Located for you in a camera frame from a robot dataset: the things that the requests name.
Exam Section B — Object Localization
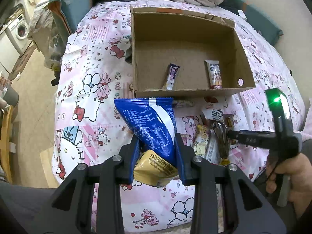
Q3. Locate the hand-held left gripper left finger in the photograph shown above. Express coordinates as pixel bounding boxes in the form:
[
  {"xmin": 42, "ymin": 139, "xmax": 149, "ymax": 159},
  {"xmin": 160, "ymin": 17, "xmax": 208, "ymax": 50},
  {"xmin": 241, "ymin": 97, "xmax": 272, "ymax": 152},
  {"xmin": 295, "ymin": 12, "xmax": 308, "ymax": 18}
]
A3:
[{"xmin": 32, "ymin": 135, "xmax": 142, "ymax": 234}]

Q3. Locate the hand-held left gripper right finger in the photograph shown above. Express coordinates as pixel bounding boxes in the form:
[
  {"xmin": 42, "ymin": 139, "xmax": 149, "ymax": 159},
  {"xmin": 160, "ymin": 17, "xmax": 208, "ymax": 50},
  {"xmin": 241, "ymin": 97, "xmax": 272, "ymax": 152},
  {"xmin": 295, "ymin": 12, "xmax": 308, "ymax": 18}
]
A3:
[{"xmin": 174, "ymin": 133, "xmax": 287, "ymax": 234}]

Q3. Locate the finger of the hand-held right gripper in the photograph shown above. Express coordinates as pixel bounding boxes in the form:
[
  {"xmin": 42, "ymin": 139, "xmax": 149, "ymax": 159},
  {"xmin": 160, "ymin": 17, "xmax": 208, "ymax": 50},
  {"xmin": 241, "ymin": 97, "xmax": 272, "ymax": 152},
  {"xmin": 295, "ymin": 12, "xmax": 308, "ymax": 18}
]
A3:
[{"xmin": 227, "ymin": 130, "xmax": 278, "ymax": 149}]

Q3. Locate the yellow checkered cartoon snack packet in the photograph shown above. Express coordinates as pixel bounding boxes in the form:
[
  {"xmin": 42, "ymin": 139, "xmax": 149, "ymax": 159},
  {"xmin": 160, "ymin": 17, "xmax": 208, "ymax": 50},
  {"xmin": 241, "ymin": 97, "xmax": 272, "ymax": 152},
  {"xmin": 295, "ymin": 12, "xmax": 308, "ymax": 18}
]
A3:
[{"xmin": 192, "ymin": 124, "xmax": 211, "ymax": 156}]

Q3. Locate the dark brown snack packet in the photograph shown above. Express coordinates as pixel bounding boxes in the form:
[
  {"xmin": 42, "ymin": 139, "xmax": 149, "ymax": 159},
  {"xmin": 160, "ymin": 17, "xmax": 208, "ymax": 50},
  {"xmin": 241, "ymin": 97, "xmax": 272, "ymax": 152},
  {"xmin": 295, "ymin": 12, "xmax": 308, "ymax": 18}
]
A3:
[{"xmin": 210, "ymin": 119, "xmax": 231, "ymax": 165}]

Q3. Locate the blue snack bag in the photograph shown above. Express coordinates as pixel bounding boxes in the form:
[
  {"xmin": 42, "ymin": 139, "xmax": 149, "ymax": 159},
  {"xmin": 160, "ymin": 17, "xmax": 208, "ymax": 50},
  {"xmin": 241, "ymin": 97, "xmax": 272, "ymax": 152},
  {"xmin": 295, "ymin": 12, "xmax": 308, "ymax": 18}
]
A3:
[{"xmin": 114, "ymin": 97, "xmax": 179, "ymax": 188}]

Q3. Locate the white rounded snack packet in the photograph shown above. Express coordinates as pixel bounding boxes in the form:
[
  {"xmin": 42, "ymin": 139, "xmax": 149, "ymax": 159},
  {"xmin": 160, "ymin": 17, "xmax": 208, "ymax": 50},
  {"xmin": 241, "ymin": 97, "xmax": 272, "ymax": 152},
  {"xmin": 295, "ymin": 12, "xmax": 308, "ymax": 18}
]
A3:
[{"xmin": 201, "ymin": 102, "xmax": 228, "ymax": 122}]

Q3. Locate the cardboard box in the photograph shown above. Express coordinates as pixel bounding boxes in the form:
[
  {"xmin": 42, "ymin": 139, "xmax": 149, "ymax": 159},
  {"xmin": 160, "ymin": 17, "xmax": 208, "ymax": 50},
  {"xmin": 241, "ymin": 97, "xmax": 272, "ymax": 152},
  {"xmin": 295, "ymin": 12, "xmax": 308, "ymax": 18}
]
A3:
[{"xmin": 130, "ymin": 4, "xmax": 256, "ymax": 98}]

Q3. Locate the person's right hand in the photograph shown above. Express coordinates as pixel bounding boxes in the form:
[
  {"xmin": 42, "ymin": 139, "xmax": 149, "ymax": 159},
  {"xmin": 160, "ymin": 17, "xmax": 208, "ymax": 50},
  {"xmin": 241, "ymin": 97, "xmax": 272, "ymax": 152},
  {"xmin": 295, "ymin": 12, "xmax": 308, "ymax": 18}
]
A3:
[{"xmin": 264, "ymin": 151, "xmax": 312, "ymax": 220}]

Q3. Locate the red white cartoon snack packet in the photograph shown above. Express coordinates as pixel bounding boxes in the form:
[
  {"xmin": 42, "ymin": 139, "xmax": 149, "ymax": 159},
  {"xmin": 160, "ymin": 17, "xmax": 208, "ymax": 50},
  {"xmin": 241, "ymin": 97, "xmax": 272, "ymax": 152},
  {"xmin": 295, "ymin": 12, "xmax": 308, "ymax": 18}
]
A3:
[{"xmin": 204, "ymin": 60, "xmax": 223, "ymax": 89}]

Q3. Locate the purple white snack bar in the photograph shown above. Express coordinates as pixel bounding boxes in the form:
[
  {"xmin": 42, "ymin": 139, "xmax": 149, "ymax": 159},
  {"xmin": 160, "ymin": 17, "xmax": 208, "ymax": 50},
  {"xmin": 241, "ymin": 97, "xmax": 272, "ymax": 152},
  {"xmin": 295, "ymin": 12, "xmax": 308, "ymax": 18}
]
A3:
[{"xmin": 161, "ymin": 63, "xmax": 181, "ymax": 90}]

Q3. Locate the person's grey pants leg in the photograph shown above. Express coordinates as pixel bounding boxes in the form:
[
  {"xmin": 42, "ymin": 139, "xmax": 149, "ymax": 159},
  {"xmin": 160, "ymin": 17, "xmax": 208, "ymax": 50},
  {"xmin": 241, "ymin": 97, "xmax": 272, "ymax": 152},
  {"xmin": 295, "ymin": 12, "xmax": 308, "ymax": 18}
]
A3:
[{"xmin": 0, "ymin": 180, "xmax": 61, "ymax": 234}]

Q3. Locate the wooden chair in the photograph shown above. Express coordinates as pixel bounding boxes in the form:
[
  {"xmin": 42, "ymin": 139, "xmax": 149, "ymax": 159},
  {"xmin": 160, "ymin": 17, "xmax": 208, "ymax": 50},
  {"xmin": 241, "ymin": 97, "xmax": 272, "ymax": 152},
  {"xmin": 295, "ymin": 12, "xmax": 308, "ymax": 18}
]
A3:
[{"xmin": 0, "ymin": 105, "xmax": 15, "ymax": 183}]

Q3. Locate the clear plastic bag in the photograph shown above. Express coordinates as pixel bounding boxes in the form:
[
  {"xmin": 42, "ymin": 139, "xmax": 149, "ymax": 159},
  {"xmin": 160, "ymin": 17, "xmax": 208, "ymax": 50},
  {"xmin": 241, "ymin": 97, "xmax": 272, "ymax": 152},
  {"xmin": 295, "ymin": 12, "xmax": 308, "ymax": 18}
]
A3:
[{"xmin": 46, "ymin": 36, "xmax": 64, "ymax": 71}]

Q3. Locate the grey cylinder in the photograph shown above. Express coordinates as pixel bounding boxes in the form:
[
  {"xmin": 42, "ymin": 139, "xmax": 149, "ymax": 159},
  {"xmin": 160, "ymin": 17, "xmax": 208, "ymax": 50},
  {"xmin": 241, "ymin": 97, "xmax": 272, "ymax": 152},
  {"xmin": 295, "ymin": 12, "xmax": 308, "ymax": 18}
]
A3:
[{"xmin": 2, "ymin": 85, "xmax": 19, "ymax": 106}]

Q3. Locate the teal cushion orange trim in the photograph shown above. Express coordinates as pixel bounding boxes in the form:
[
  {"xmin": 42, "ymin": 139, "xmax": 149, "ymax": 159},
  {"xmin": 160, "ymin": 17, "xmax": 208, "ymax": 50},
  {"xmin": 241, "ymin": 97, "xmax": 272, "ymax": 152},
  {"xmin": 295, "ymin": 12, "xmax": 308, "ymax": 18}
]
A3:
[{"xmin": 47, "ymin": 0, "xmax": 93, "ymax": 36}]

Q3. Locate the white washing machine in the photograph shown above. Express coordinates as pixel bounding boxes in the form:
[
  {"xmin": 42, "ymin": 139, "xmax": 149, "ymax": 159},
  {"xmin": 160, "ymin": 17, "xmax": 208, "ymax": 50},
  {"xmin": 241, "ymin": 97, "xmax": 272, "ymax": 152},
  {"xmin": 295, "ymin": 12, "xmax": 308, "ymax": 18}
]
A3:
[{"xmin": 6, "ymin": 15, "xmax": 33, "ymax": 51}]

